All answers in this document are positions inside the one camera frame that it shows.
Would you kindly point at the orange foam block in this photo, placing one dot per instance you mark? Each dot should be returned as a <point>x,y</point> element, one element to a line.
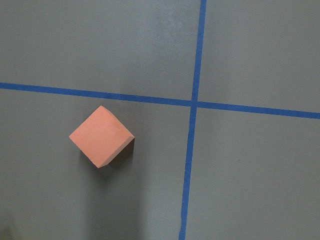
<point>101,137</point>

